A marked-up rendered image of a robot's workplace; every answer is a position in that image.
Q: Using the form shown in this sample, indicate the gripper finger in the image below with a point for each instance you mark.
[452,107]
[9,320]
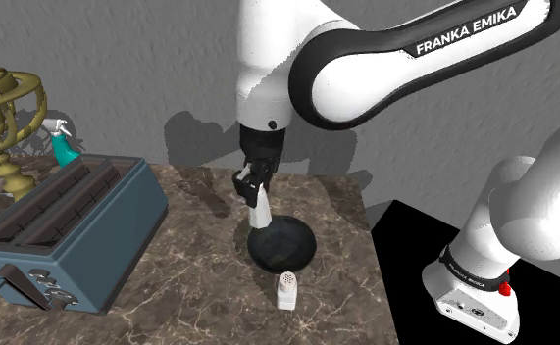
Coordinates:
[247,188]
[270,173]

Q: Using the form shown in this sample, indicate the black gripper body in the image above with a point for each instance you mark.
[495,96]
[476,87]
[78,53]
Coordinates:
[260,142]

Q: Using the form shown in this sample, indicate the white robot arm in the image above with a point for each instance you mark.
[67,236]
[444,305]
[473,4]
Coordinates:
[356,81]

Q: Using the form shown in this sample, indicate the white salt shaker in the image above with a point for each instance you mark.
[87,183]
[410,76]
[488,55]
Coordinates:
[287,291]

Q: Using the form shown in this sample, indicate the blue toaster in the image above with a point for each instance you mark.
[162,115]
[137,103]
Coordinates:
[98,224]

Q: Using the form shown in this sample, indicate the black robot stand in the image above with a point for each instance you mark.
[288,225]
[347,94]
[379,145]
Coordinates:
[404,248]

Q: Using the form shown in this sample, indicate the teal spray bottle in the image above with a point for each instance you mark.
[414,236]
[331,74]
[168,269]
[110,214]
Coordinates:
[64,150]

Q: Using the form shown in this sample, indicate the golden armillary sphere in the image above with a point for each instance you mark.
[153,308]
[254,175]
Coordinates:
[9,179]

